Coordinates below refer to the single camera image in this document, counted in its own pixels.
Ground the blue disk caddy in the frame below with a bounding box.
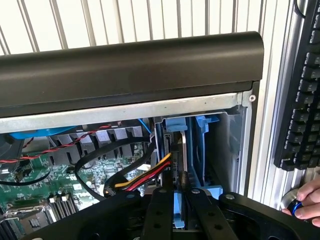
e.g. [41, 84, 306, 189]
[163, 116, 189, 229]

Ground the person's bare hand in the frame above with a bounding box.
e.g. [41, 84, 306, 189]
[281, 178, 320, 221]

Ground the green motherboard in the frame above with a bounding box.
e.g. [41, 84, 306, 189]
[0, 141, 161, 226]

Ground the grey finned heat sink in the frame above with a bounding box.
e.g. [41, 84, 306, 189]
[46, 125, 151, 166]

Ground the black RAM slot white clip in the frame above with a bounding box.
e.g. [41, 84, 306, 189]
[60, 193, 79, 216]
[47, 194, 63, 223]

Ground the silver CPU socket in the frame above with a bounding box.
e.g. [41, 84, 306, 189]
[0, 204, 55, 240]

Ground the black keyboard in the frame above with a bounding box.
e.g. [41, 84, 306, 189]
[273, 0, 320, 172]

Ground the blue cooling fan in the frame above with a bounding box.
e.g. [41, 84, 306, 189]
[0, 125, 79, 162]

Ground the black open PC case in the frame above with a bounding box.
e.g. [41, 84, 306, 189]
[0, 31, 266, 240]

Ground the yellow red black power wire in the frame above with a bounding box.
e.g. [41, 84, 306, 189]
[103, 152, 173, 198]

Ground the blue empty disk bracket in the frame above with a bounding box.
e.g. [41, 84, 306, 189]
[191, 114, 224, 197]

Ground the silver knob blue ring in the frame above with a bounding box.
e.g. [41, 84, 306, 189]
[279, 189, 305, 218]

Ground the flat black data wire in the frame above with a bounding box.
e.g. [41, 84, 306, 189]
[74, 139, 158, 202]

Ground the thin blue wire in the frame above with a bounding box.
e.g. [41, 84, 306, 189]
[136, 118, 152, 135]

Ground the red black twisted wire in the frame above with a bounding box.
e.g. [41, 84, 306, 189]
[0, 121, 124, 165]

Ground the thin black wire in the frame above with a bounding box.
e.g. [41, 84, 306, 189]
[0, 163, 53, 187]

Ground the black keyboard cable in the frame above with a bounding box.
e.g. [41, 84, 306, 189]
[293, 0, 308, 19]

